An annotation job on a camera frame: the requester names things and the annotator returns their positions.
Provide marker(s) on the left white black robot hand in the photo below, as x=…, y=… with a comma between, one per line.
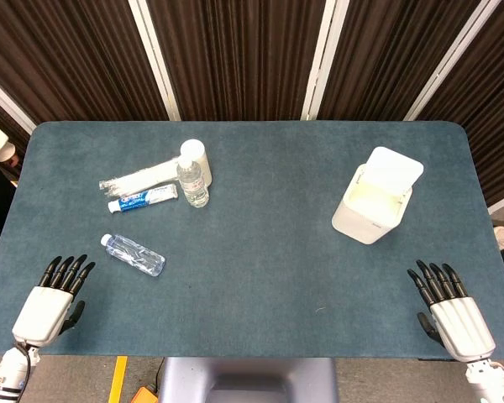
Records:
x=42, y=312

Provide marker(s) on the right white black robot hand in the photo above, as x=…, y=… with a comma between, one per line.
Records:
x=462, y=325

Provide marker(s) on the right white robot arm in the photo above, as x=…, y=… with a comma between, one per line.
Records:
x=489, y=380

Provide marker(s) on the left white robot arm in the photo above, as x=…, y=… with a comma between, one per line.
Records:
x=7, y=373

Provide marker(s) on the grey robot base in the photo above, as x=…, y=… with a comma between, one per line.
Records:
x=248, y=380

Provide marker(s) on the white open-lid bin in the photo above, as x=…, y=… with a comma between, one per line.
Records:
x=367, y=210

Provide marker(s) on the white plastic container lid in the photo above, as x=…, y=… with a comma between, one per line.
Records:
x=394, y=169

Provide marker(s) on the white shoe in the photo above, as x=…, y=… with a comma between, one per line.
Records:
x=502, y=237

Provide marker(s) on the yellow floor tape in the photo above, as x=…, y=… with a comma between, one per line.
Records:
x=118, y=379

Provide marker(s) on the clear water bottle white cap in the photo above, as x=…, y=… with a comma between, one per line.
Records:
x=134, y=254
x=192, y=182

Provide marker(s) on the orange box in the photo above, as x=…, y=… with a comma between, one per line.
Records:
x=145, y=396

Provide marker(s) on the blue white toothpaste tube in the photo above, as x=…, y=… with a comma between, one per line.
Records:
x=142, y=199

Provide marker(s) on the clear bag of white sticks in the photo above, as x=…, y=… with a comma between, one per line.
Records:
x=140, y=178

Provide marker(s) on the white opaque plastic bottle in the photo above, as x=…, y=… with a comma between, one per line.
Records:
x=199, y=161

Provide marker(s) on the blue felt table mat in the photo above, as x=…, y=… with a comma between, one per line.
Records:
x=252, y=252

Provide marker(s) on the white partition post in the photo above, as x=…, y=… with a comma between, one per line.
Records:
x=6, y=103
x=451, y=61
x=319, y=59
x=154, y=59

